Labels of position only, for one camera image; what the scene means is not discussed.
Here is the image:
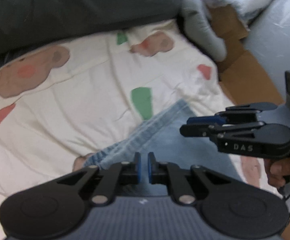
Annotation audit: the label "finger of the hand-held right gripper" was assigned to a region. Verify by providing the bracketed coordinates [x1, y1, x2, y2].
[179, 121, 266, 140]
[186, 102, 278, 125]

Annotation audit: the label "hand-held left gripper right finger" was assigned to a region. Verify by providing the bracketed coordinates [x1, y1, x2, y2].
[147, 152, 232, 205]

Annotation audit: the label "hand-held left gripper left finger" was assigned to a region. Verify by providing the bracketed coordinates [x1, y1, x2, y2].
[56, 152, 142, 204]

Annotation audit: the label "light blue jeans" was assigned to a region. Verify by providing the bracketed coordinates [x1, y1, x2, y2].
[83, 99, 244, 197]

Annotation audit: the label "person's right hand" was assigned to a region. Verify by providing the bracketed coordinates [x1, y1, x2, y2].
[264, 152, 290, 188]

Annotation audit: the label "folded cardboard sheet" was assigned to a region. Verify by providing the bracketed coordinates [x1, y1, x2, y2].
[207, 4, 285, 106]

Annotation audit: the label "cream bear print blanket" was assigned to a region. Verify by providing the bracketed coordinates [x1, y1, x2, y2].
[0, 20, 286, 240]

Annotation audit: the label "grey neck pillow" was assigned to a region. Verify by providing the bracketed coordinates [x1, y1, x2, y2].
[181, 0, 228, 63]

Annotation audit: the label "grey plastic-wrapped mattress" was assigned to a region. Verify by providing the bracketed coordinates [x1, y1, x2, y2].
[242, 0, 290, 98]

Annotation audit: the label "dark grey duvet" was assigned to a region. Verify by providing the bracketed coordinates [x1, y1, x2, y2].
[0, 0, 186, 61]

